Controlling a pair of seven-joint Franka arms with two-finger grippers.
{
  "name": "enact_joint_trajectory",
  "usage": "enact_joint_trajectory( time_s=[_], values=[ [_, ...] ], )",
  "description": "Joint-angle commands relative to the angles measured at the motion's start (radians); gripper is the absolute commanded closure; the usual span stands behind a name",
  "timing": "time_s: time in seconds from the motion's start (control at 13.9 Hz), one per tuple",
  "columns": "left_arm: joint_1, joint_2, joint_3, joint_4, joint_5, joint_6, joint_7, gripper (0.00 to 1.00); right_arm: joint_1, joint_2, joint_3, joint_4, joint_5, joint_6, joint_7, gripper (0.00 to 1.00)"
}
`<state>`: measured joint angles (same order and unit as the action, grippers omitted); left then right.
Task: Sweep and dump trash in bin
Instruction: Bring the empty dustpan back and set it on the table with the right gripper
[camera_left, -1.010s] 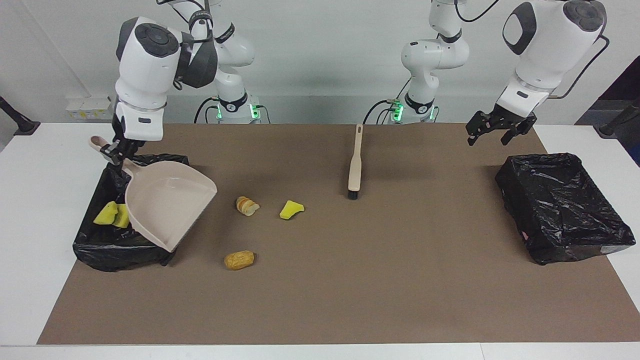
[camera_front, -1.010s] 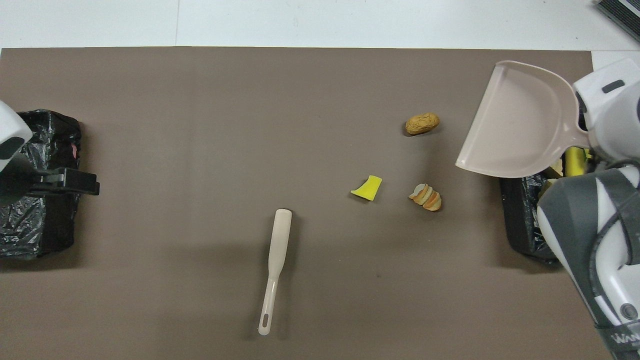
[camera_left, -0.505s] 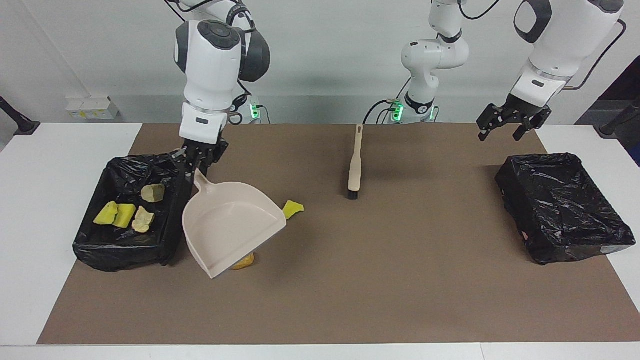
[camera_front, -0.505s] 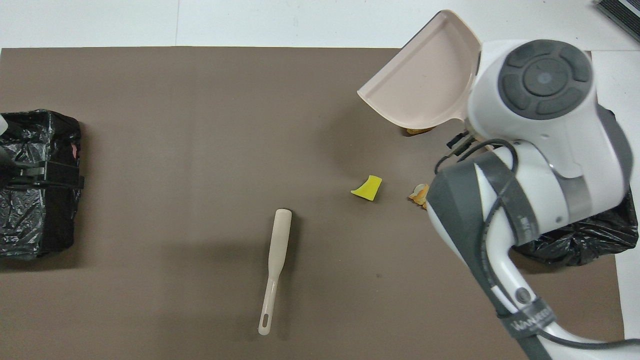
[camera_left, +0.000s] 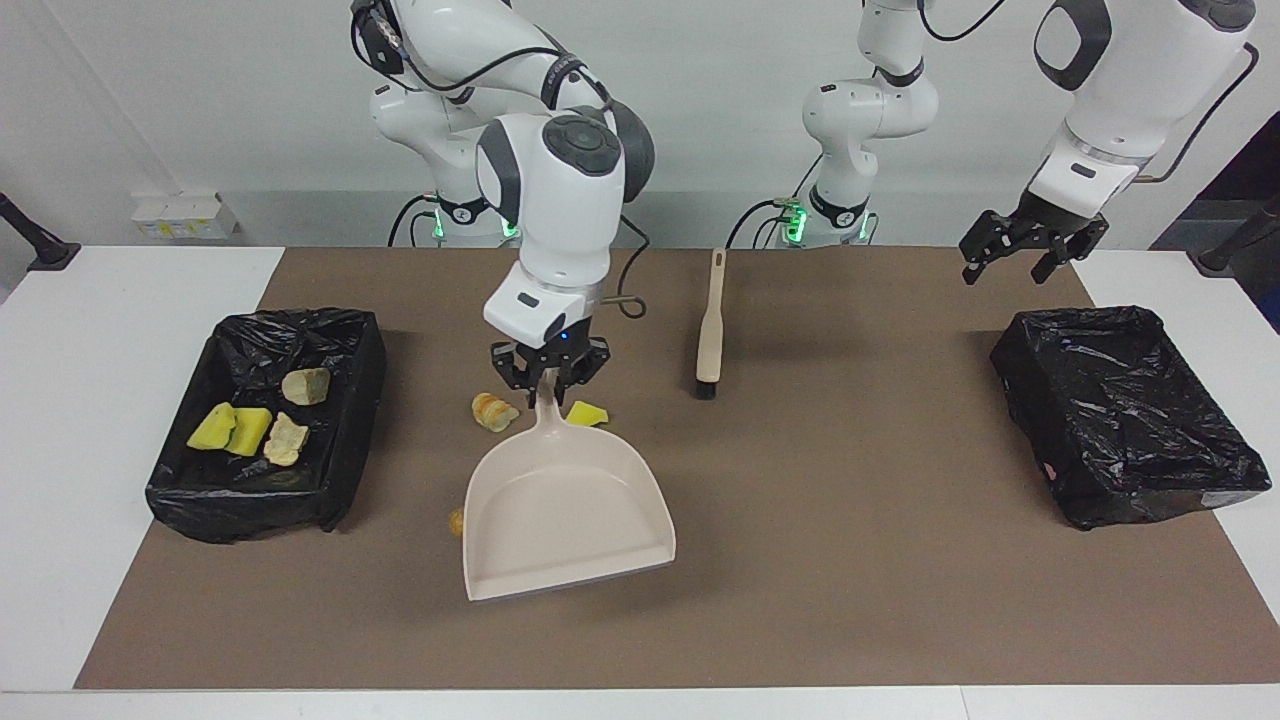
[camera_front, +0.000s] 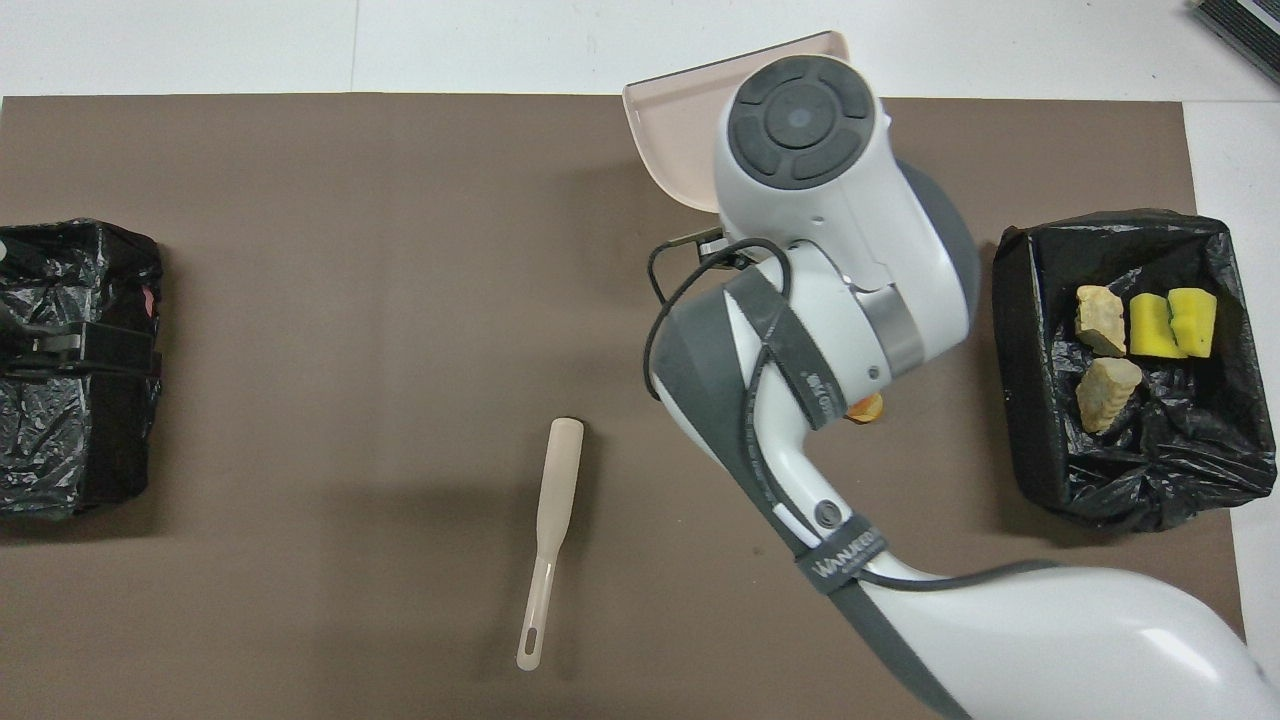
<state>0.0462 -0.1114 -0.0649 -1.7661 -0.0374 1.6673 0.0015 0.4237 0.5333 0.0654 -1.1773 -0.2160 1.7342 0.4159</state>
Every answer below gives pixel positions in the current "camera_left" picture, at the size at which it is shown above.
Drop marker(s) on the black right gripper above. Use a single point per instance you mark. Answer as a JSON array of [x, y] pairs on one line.
[[560, 348]]

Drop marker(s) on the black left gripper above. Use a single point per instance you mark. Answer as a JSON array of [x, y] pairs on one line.
[[1060, 220]]

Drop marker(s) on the small yellow sponge wedge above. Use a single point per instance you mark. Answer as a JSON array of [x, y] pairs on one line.
[[588, 415]]

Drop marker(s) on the striped croissant piece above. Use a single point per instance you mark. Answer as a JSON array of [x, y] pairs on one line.
[[492, 412]]

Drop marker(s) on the beige plastic dustpan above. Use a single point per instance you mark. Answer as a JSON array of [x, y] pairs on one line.
[[560, 520]]

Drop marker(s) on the beige hand brush black bristles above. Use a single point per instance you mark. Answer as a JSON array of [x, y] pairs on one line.
[[710, 340]]

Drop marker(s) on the round brown bread roll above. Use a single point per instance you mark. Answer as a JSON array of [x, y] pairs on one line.
[[456, 522]]

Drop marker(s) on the orange striped croissant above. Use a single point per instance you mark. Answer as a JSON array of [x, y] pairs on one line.
[[305, 385]]

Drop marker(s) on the pale bread chunk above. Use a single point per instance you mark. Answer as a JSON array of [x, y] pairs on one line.
[[285, 440]]

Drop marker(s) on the yellow green scouring sponge piece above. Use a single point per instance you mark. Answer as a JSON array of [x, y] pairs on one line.
[[212, 428]]

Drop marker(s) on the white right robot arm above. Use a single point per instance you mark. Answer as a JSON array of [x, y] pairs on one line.
[[560, 220]]

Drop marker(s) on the black bag lined bin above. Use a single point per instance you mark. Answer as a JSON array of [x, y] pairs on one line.
[[1120, 410], [260, 500]]

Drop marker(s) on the brown table mat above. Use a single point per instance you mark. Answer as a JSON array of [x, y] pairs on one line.
[[800, 620]]

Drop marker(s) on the black stand post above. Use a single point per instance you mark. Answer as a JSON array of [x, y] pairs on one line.
[[1225, 255], [40, 245]]

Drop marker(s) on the white wall socket boxes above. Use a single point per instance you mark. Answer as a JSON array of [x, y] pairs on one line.
[[180, 215]]

